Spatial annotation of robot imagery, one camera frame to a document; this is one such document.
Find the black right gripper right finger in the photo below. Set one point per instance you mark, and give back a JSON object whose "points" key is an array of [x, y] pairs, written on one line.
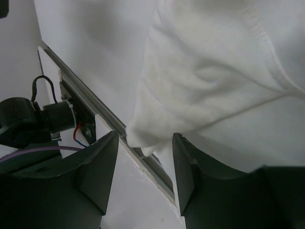
{"points": [[213, 195]]}

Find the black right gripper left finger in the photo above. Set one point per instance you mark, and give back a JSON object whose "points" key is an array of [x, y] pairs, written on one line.
{"points": [[68, 193]]}

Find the white t shirt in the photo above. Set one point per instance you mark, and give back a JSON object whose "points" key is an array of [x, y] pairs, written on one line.
{"points": [[207, 60]]}

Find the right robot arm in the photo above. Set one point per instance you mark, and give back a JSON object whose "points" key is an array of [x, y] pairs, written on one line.
{"points": [[23, 122]]}

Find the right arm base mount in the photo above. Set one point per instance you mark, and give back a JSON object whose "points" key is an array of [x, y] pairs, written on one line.
{"points": [[78, 114]]}

